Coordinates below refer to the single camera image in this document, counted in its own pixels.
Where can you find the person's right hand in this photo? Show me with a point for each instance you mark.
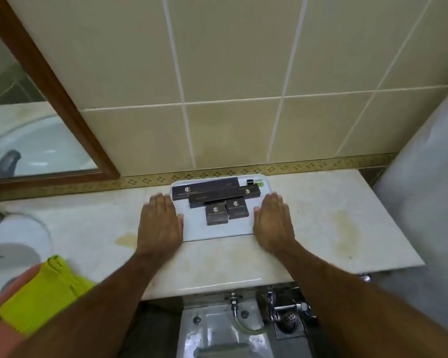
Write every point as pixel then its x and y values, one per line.
pixel 274 231

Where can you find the person's left hand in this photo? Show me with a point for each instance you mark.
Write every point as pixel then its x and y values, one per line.
pixel 158 231

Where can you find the person's left thumb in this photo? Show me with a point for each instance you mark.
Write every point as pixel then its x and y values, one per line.
pixel 180 222

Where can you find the person's right thumb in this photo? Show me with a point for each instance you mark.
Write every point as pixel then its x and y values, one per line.
pixel 257 215

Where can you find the white rectangular tray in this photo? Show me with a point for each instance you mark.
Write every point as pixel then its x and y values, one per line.
pixel 216 231

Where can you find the person's left forearm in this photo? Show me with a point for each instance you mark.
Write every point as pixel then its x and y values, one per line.
pixel 97 305

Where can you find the person's right forearm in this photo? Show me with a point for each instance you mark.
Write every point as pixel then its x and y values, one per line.
pixel 358 305

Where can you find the small dark brown box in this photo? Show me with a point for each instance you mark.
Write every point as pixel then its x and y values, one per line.
pixel 238 209
pixel 216 214

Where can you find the long dark brown box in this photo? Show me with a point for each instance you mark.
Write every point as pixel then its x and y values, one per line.
pixel 205 190
pixel 246 193

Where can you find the chrome angle valve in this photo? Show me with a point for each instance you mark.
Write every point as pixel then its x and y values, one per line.
pixel 234 301

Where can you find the chrome bidet sprayer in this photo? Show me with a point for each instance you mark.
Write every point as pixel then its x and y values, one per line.
pixel 287 303

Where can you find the metal floor drain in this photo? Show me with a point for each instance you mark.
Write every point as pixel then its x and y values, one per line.
pixel 290 319

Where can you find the white toilet cistern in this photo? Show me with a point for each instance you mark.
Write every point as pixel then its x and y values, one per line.
pixel 216 331

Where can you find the yellow cleaning cloth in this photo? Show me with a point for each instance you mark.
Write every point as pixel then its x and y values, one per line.
pixel 44 294

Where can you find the white ceramic sink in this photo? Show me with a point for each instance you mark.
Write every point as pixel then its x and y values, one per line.
pixel 11 249

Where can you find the wooden framed mirror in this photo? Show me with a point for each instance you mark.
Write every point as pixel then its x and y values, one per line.
pixel 41 89

